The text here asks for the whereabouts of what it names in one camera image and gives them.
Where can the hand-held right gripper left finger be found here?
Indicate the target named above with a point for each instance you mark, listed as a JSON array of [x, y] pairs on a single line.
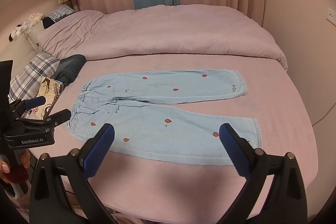
[[99, 150]]

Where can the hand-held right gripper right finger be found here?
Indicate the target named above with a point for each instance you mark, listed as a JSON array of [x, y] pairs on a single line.
[[233, 150]]

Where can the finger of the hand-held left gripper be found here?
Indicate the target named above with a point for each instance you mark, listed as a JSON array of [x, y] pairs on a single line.
[[36, 102], [61, 115]]

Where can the light blue strawberry pants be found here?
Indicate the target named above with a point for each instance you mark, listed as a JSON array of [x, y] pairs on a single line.
[[162, 119]]

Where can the person's left hand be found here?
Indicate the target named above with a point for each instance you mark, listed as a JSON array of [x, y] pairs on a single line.
[[4, 166]]

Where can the cartoon printed cloth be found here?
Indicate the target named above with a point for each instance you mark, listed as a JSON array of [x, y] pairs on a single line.
[[47, 92]]

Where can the large plaid pillow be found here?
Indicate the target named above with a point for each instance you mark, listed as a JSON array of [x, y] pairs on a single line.
[[34, 69]]

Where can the dark red cloth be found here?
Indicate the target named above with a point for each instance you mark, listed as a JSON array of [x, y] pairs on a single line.
[[18, 176]]

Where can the dark blue folded garment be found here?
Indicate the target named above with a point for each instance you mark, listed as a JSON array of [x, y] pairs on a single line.
[[69, 66]]

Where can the beige headboard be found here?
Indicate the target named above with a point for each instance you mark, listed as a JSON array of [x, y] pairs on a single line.
[[10, 49]]

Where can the pink bed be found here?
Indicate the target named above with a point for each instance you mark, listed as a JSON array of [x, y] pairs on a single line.
[[183, 187]]

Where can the white pillow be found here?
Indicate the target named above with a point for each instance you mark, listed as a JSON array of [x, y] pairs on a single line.
[[34, 35]]

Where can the black and white plush dog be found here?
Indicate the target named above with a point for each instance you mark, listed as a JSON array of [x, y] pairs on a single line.
[[18, 29]]

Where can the white fluffy plush toy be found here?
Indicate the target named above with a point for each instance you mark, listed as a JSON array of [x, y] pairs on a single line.
[[36, 16]]

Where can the small plaid pillow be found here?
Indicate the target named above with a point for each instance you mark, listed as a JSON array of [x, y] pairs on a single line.
[[60, 12]]

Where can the pink duvet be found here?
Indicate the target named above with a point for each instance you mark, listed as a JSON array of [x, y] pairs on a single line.
[[183, 29]]

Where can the white wall socket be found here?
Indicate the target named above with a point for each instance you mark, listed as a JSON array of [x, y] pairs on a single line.
[[331, 14]]

